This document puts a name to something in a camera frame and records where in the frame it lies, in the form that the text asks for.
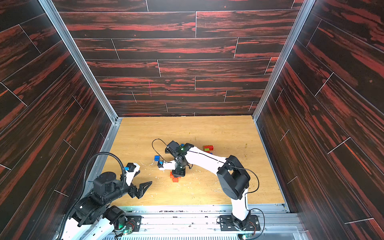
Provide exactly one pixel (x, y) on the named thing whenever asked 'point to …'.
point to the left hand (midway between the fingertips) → (146, 177)
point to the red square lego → (175, 180)
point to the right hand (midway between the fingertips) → (179, 169)
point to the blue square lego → (157, 158)
